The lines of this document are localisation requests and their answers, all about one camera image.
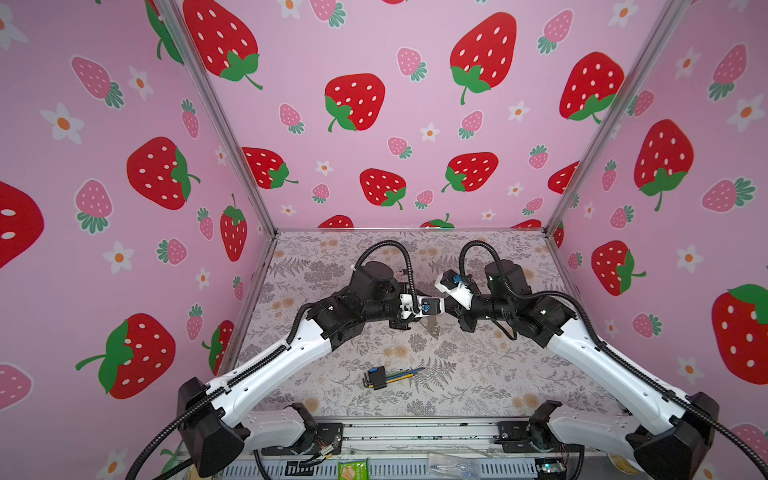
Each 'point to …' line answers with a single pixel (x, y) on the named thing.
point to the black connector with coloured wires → (376, 377)
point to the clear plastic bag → (444, 464)
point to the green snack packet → (353, 470)
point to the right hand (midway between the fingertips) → (437, 302)
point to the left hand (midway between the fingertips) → (428, 294)
